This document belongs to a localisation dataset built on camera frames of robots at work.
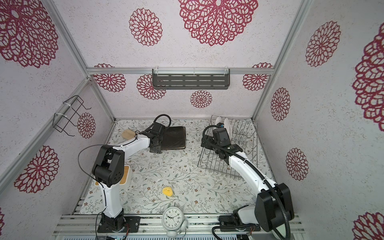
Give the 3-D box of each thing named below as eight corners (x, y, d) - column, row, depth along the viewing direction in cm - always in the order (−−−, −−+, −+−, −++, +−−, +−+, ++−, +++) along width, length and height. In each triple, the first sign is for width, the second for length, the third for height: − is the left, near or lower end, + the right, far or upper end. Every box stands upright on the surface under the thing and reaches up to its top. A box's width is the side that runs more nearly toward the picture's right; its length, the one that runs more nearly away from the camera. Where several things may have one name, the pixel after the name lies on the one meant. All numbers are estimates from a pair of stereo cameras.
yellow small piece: (162, 196, 85) (162, 194, 83) (163, 188, 88) (163, 186, 85) (172, 196, 85) (172, 194, 83) (173, 188, 88) (172, 186, 85)
